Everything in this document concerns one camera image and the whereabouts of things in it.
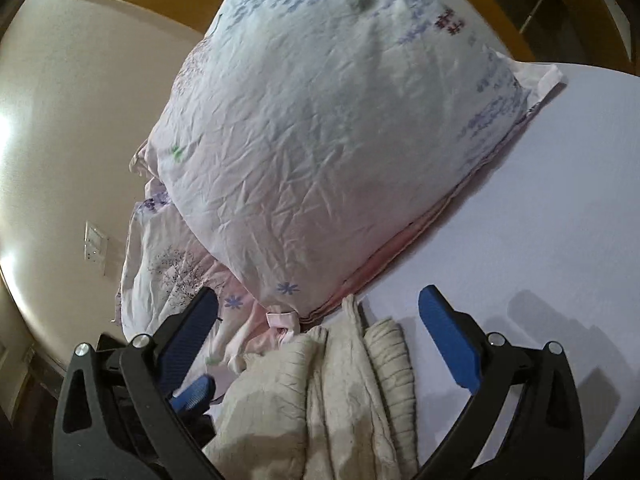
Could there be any cream cable-knit sweater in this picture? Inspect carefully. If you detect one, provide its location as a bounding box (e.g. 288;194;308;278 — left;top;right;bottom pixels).
203;296;419;479

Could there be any pink pillow with tree print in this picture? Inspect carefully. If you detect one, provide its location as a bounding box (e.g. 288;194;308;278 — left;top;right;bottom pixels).
115;179;299;378

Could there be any lavender bed sheet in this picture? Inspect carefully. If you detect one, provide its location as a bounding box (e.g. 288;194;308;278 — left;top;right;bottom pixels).
204;62;640;480

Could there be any pink floral pillow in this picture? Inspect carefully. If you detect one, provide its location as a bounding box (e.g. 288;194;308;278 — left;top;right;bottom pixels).
131;0;563;322

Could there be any white wall switch panel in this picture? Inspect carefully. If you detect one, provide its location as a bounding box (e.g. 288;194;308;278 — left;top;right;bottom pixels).
84;221;108;276

